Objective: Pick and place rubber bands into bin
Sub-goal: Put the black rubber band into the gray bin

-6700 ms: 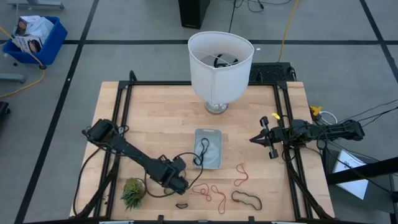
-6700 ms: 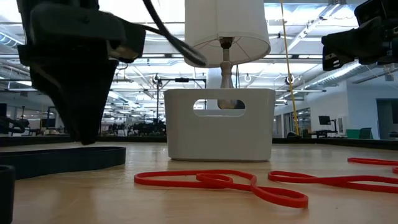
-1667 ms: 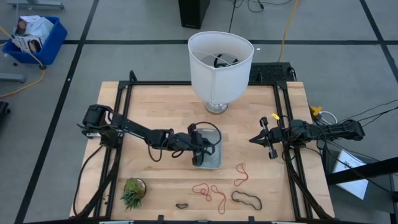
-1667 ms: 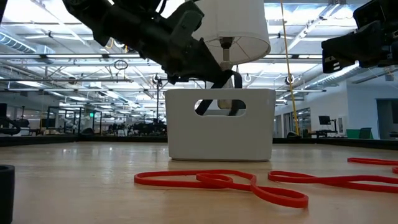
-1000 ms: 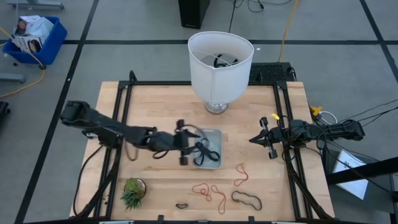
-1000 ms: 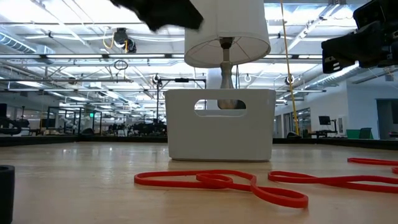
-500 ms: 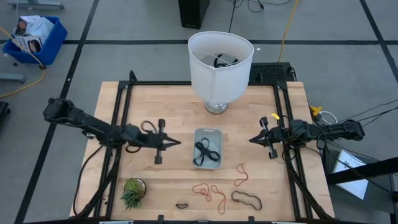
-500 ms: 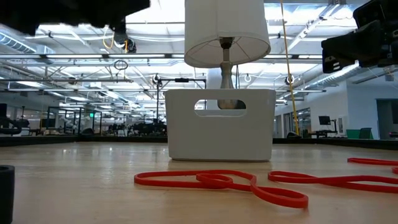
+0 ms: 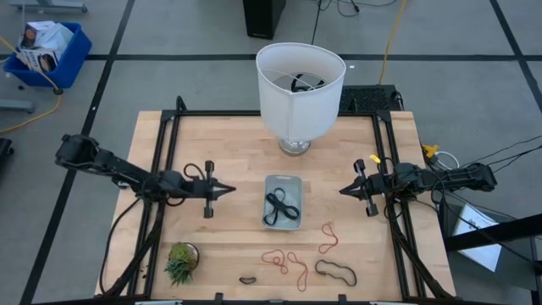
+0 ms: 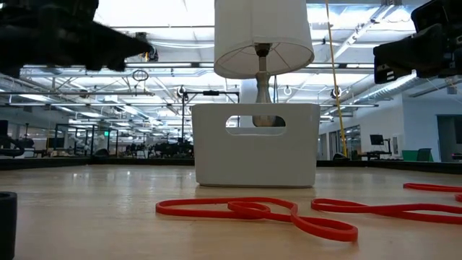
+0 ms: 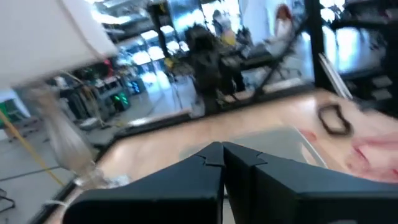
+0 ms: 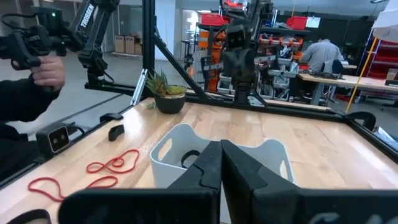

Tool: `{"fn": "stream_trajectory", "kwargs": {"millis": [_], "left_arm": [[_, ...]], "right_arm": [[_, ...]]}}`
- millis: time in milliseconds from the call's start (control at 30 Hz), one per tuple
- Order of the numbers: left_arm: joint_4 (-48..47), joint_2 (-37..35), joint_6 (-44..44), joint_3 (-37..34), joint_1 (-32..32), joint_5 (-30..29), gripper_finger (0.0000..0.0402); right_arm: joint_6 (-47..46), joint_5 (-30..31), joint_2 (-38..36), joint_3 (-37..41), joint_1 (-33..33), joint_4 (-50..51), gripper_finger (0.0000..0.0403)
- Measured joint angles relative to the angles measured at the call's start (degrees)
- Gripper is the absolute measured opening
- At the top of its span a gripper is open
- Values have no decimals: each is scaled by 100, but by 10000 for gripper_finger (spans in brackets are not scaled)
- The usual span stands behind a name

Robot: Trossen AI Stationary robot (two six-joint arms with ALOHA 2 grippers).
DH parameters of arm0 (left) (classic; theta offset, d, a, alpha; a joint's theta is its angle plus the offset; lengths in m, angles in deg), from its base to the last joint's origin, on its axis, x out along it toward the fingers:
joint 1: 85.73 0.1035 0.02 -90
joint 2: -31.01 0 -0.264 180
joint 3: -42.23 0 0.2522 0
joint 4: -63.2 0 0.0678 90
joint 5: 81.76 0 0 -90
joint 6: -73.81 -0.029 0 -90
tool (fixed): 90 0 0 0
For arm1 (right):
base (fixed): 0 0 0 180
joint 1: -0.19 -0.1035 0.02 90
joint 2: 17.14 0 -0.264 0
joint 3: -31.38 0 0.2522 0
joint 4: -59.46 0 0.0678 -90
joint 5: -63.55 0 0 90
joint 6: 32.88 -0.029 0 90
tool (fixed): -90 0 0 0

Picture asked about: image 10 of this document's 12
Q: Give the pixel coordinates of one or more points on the dark background equipment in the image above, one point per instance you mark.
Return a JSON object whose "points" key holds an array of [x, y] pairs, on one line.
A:
{"points": [[11, 150]]}

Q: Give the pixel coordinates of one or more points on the red rubber band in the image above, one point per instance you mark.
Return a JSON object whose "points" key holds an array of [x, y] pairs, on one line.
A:
{"points": [[433, 217], [433, 187], [325, 233]]}

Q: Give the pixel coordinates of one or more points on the green seat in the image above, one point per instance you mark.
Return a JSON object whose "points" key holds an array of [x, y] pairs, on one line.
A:
{"points": [[409, 155]]}

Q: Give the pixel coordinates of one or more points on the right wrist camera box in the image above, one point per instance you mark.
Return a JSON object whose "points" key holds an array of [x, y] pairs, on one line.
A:
{"points": [[444, 14]]}

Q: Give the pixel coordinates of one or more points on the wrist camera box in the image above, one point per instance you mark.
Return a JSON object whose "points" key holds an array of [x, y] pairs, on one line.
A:
{"points": [[68, 11], [444, 14]]}

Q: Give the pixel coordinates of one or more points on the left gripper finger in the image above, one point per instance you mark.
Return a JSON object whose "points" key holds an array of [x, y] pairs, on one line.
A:
{"points": [[122, 47]]}

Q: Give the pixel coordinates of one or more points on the dark distant robot arms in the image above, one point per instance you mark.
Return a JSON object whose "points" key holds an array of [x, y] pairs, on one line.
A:
{"points": [[169, 150]]}

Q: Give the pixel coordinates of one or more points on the wide black rubber band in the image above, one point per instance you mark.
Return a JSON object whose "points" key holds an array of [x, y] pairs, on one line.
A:
{"points": [[7, 224]]}

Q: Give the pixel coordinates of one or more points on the tall black stand frame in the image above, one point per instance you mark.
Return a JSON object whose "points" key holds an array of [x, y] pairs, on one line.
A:
{"points": [[211, 92]]}

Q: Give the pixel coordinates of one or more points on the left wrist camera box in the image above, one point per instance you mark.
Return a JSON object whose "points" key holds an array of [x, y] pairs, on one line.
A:
{"points": [[68, 11]]}

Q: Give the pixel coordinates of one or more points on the black computer monitor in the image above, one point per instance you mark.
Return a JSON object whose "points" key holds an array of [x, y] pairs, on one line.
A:
{"points": [[377, 139]]}

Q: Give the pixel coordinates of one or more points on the white shade table lamp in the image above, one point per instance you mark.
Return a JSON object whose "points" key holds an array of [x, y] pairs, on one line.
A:
{"points": [[260, 29]]}

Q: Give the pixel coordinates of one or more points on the distant black robot workstation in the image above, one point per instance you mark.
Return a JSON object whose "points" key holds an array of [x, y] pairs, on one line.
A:
{"points": [[91, 139]]}

